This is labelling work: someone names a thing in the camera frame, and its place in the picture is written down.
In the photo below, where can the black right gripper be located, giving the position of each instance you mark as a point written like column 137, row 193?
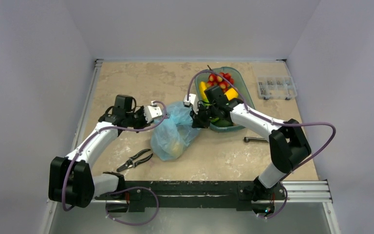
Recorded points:
column 198, row 117

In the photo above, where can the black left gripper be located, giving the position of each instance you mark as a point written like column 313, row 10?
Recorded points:
column 144, row 123

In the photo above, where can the light blue plastic bag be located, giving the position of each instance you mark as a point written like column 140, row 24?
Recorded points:
column 175, row 134

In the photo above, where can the yellow fake mango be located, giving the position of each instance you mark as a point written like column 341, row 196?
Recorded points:
column 230, row 93

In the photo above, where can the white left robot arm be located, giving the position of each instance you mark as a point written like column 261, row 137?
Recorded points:
column 71, row 182

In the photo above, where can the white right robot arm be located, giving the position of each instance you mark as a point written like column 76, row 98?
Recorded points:
column 287, row 141

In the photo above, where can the dark green fake avocado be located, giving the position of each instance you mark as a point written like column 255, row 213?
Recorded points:
column 222, row 123

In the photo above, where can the yellow fake banana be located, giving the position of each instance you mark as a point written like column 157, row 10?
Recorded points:
column 202, row 88

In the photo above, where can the red fake cherry bunch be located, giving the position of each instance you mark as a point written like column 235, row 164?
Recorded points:
column 221, row 80

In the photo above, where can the teal plastic fruit basket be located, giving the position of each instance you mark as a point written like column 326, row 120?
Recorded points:
column 239, row 84

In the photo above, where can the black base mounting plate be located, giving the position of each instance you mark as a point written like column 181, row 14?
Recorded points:
column 238, row 195

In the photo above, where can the clear plastic screw box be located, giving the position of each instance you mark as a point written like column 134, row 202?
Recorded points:
column 276, row 87

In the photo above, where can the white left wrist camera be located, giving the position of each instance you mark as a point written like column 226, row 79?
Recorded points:
column 152, row 112

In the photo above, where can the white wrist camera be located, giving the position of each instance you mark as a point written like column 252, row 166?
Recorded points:
column 191, row 100
column 152, row 112

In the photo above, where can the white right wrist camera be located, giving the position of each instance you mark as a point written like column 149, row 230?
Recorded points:
column 191, row 100

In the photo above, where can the black handled pliers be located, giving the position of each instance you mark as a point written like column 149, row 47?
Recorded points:
column 135, row 160

